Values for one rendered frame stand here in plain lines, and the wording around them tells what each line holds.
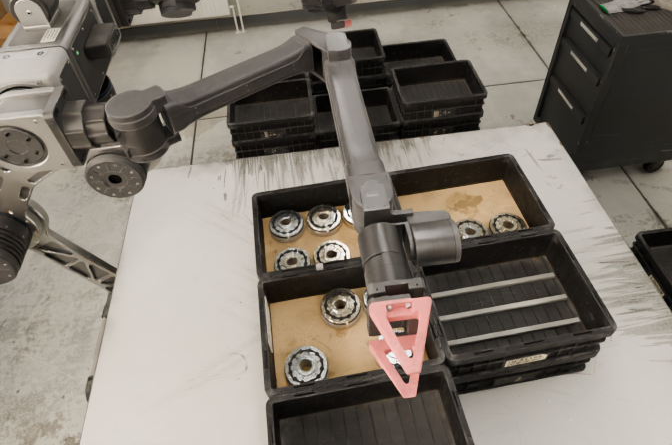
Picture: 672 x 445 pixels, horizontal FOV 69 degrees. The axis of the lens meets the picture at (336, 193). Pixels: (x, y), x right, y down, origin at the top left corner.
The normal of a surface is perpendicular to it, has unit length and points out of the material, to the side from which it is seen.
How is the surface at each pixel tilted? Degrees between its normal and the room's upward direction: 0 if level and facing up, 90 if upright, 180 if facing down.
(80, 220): 0
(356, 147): 4
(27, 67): 0
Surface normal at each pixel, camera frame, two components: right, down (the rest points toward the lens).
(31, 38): -0.05, -0.68
